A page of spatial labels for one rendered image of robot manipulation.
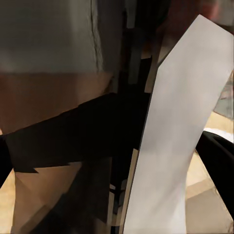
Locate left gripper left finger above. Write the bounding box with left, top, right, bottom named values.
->
left=0, top=133, right=13, bottom=188

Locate bottle of coffee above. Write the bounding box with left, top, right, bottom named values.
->
left=0, top=0, right=234, bottom=234

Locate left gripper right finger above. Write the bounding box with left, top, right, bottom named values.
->
left=195, top=130, right=234, bottom=220

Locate saucer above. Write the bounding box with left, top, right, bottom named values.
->
left=204, top=128, right=234, bottom=144

